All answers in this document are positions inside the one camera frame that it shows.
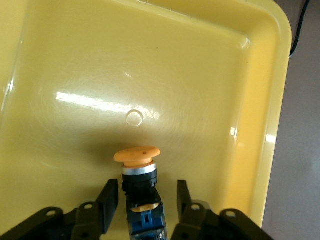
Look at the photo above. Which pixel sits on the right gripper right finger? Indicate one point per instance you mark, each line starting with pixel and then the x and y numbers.
pixel 183 202

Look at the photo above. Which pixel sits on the yellow mushroom push button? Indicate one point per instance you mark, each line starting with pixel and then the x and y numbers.
pixel 138 175

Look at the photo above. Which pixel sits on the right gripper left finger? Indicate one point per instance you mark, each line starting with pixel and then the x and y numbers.
pixel 108 205

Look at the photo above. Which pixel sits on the yellow plastic tray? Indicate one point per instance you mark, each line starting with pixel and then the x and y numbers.
pixel 125 62

